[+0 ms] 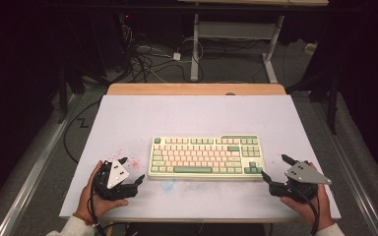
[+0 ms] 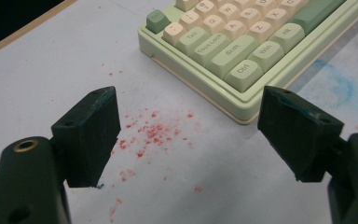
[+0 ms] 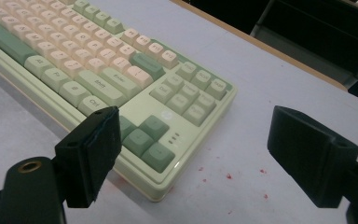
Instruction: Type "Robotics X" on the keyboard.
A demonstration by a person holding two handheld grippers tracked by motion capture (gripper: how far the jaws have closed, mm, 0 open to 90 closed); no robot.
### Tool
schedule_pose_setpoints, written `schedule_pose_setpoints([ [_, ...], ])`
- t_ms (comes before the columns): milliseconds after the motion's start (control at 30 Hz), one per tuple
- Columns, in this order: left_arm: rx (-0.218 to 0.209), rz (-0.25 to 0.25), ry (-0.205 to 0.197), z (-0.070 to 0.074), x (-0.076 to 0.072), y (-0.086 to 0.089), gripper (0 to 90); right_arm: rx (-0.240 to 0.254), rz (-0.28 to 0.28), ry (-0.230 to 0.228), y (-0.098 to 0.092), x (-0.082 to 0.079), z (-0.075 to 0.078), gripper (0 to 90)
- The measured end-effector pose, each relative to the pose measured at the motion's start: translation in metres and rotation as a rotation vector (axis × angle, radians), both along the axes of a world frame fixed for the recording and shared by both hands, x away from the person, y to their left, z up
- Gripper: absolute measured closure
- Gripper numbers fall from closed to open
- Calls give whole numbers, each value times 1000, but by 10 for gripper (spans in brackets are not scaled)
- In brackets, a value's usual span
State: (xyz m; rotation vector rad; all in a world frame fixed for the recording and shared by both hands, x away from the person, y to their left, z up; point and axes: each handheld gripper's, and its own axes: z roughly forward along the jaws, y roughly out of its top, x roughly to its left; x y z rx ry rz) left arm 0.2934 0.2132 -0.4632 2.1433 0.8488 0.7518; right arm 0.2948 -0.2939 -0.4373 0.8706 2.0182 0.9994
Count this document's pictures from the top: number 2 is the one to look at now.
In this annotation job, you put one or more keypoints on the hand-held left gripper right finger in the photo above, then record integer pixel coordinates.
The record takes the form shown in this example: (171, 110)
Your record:
(298, 137)

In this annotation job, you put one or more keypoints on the green and cream keyboard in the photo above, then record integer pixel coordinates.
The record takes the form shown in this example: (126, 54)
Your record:
(230, 56)

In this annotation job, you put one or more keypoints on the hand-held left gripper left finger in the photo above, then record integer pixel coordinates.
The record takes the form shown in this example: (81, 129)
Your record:
(87, 140)

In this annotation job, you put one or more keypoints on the scattered red crumbs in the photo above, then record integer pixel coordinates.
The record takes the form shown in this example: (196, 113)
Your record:
(152, 133)

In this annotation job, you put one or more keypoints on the wooden table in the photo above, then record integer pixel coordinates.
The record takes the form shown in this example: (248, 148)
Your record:
(28, 27)

